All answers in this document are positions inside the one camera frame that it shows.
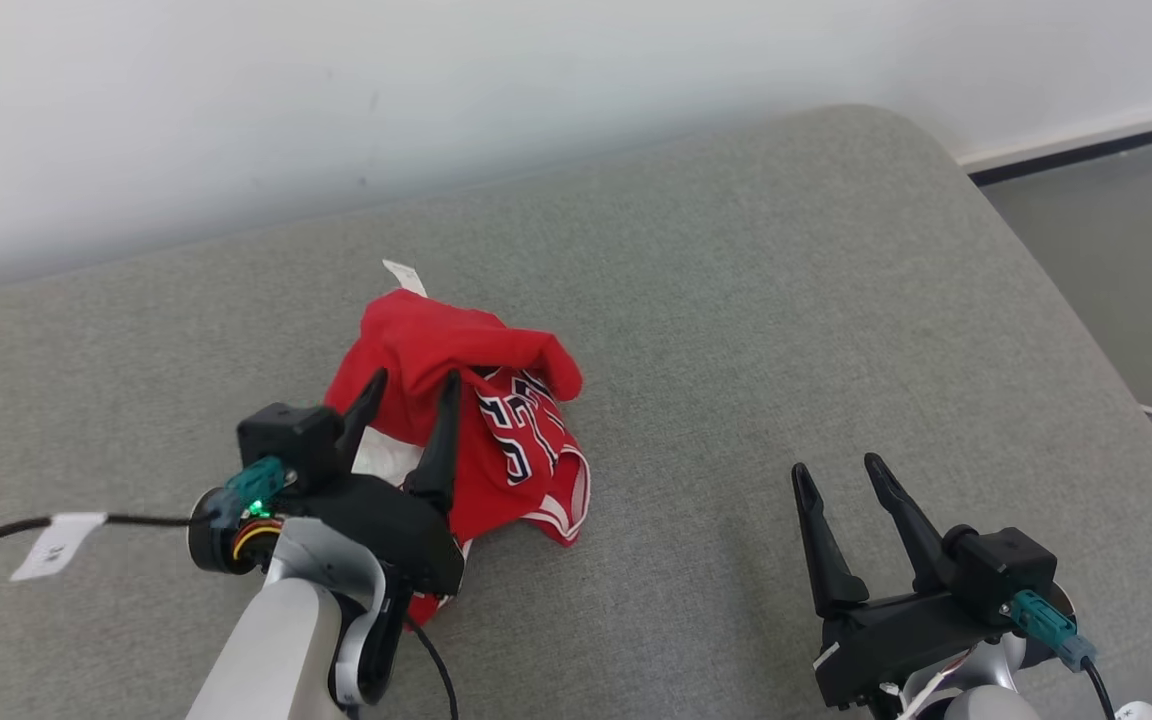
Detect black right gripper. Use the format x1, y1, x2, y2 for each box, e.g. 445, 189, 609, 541
790, 452, 1015, 712

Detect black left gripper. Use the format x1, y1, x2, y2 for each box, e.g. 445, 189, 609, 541
281, 368, 466, 601

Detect red basketball jersey white sleeves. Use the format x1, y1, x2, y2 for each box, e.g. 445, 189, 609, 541
323, 259, 593, 628

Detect white and dark baseboard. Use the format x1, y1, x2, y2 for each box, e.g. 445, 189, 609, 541
954, 98, 1152, 188

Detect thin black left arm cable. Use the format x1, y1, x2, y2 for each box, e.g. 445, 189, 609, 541
410, 620, 460, 720

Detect black right camera cable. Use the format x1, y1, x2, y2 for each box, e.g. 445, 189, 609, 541
1081, 658, 1119, 720

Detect white paper cable tag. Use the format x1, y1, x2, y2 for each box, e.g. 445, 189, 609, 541
10, 512, 108, 584

